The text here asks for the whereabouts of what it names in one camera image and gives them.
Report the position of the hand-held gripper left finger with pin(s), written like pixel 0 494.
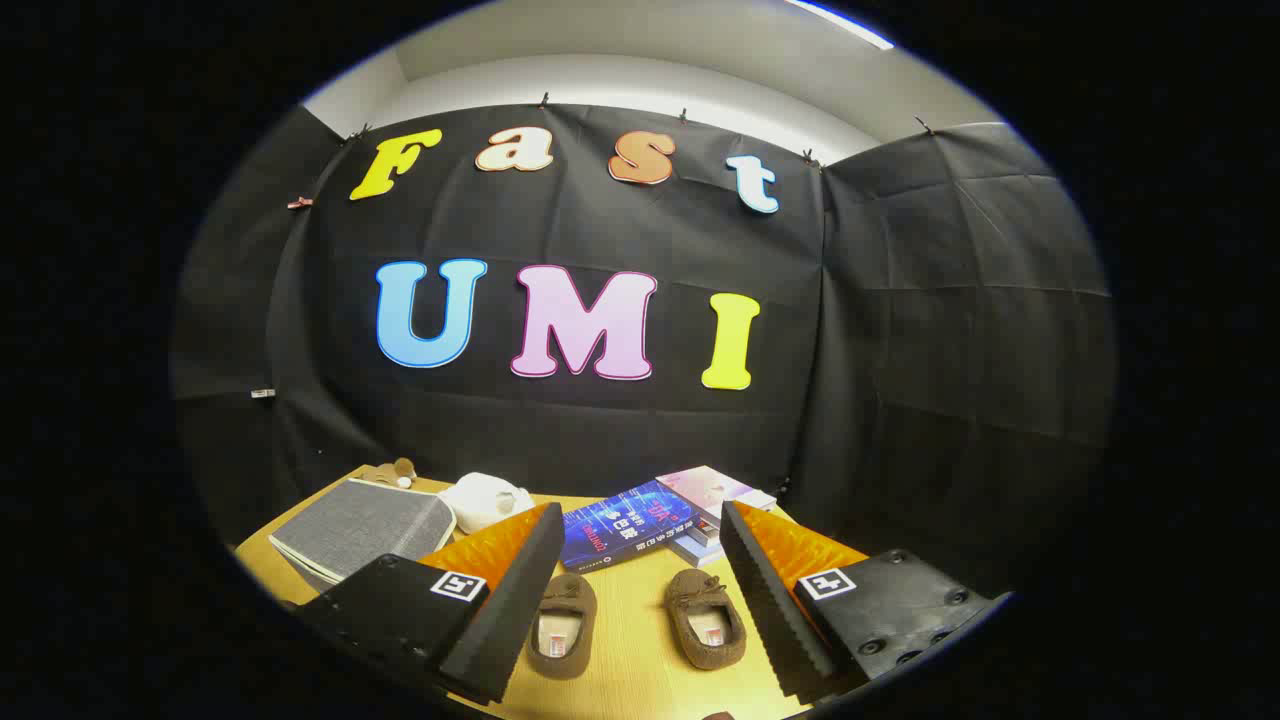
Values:
pixel 510 610

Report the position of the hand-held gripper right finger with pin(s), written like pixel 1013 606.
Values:
pixel 770 610

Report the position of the brown fuzzy shoe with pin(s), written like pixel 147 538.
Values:
pixel 565 590
pixel 695 590

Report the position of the grey fabric storage box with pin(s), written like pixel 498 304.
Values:
pixel 360 525

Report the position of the light blue book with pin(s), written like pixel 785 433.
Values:
pixel 695 550

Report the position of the white plush toy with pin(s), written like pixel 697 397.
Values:
pixel 480 500

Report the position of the pink and white book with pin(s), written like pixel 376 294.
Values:
pixel 710 488

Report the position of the brown striped plush toy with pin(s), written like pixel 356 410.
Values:
pixel 385 473

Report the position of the black backdrop cloth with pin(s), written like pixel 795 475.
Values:
pixel 900 350

